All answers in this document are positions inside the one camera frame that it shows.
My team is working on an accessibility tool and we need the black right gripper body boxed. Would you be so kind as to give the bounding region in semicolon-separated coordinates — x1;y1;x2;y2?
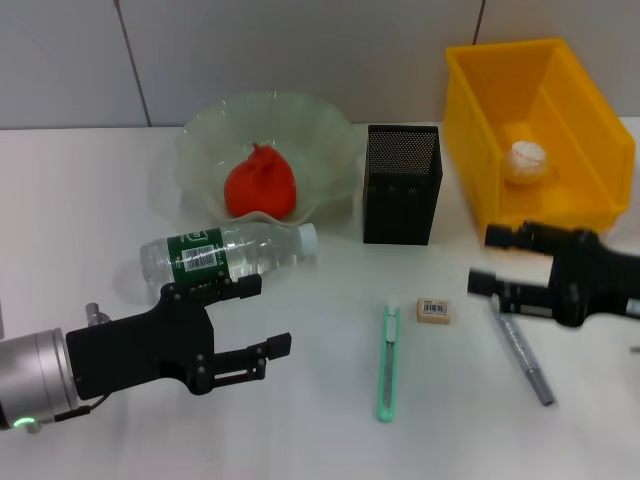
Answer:
546;227;640;330

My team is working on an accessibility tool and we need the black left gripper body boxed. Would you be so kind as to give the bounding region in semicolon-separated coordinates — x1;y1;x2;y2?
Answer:
65;282;217;401

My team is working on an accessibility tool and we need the clear green-label water bottle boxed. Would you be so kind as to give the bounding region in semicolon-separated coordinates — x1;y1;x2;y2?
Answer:
139;222;320;305

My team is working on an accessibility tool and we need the white paper ball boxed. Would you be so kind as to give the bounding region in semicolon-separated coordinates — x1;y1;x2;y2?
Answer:
503;139;549;187

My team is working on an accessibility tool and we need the red-orange toy orange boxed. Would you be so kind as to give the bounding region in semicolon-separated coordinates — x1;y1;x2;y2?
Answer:
223;142;297;220

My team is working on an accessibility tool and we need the beige eraser with barcode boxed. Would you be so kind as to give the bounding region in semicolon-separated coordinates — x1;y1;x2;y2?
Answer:
415;297;457;326

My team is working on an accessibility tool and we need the grey pen in clear wrapper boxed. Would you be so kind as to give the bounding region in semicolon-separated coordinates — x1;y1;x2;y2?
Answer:
492;294;556;407

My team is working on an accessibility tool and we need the black mesh pen holder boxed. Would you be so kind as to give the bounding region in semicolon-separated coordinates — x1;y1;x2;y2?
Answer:
362;124;444;246

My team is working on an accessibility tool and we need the green utility knife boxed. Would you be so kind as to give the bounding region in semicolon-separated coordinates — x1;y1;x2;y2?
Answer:
375;295;403;424

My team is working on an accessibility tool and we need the green frosted glass fruit bowl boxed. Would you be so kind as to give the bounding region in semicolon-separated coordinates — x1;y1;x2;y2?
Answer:
173;88;366;226

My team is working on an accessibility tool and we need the yellow plastic storage bin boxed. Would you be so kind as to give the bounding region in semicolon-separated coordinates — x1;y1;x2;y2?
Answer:
444;37;636;250

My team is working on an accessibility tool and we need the silver left gripper cable plug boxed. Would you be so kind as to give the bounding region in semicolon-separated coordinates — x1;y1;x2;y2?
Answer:
84;302;112;329

